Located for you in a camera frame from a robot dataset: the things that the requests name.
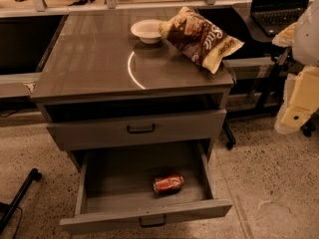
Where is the red coke can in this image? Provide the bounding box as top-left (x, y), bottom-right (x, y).
top-left (153, 174), bottom-right (184, 194)

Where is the open grey middle drawer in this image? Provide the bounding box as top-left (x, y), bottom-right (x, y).
top-left (60, 141), bottom-right (232, 235)

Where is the white bowl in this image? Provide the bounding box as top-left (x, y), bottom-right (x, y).
top-left (131, 19), bottom-right (161, 44)

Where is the closed grey top drawer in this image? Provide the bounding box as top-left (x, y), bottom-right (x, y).
top-left (48, 110), bottom-right (226, 151)

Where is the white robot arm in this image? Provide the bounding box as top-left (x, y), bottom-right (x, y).
top-left (272, 0), bottom-right (319, 134)

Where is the black laptop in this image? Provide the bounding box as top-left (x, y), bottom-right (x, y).
top-left (250, 0), bottom-right (309, 36)

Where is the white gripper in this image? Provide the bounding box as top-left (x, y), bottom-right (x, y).
top-left (272, 23), bottom-right (319, 134)

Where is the black stand leg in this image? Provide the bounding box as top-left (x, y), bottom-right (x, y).
top-left (0, 168), bottom-right (42, 234)

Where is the brown chip bag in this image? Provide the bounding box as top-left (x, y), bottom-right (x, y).
top-left (159, 7), bottom-right (244, 74)

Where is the black laptop stand table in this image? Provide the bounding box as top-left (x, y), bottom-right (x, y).
top-left (222, 2), bottom-right (317, 151)

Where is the grey drawer cabinet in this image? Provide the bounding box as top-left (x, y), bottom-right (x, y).
top-left (30, 6), bottom-right (235, 171)

